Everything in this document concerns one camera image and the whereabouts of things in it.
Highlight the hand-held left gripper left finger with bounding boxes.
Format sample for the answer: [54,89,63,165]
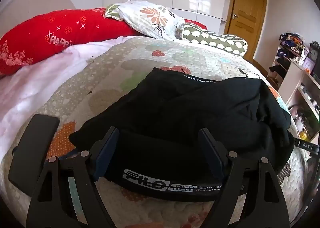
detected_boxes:
[26,127,120,228]

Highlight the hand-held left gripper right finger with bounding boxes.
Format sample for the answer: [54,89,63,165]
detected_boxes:
[197,127,290,228]

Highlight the black pants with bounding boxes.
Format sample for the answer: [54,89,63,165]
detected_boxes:
[69,67,295,202]

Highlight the white shelf unit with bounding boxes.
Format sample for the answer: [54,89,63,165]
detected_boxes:
[266,33,320,143]

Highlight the patterned quilted bedspread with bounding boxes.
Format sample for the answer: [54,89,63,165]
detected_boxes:
[0,35,313,228]

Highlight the dark mantel clock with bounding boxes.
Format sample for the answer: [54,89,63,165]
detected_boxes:
[308,41,320,62]

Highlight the white pink blanket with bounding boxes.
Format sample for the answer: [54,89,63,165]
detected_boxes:
[0,38,130,158]

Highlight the green patterned bolster pillow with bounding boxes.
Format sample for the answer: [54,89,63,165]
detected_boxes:
[181,23,248,56]

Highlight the red printed pillow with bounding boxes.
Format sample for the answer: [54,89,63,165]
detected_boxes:
[0,7,208,76]

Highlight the white floral pillow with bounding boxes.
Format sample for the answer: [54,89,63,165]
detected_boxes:
[104,0,186,41]

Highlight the wooden door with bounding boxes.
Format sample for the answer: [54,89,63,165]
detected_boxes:
[224,0,268,61]

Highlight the pale rounded headboard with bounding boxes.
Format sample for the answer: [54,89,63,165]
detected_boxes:
[0,0,77,22]

